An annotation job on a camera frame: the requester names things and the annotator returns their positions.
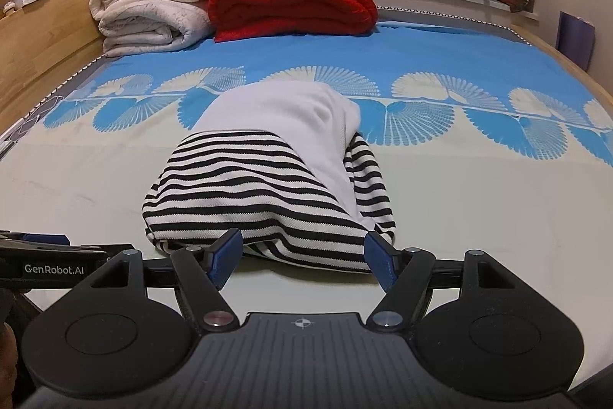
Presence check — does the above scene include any red folded blanket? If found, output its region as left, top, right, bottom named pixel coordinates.
left=208, top=0, right=379, bottom=44

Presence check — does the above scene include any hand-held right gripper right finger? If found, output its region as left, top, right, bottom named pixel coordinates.
left=363, top=231, right=528, bottom=336

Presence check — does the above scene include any purple board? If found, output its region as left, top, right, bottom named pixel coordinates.
left=558, top=10, right=597, bottom=70

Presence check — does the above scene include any black white striped top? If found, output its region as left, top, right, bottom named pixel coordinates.
left=142, top=80, right=397, bottom=274

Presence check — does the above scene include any cream fluffy folded blanket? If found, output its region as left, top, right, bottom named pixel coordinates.
left=98, top=0, right=217, bottom=59

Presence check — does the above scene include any blue printed bed sheet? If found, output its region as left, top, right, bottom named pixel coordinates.
left=0, top=18, right=613, bottom=391

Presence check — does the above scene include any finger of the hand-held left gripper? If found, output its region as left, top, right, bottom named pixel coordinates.
left=0, top=231, right=69, bottom=246
left=66, top=243, right=138, bottom=258

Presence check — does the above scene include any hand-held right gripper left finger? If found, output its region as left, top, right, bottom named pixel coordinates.
left=79, top=227, right=245, bottom=335

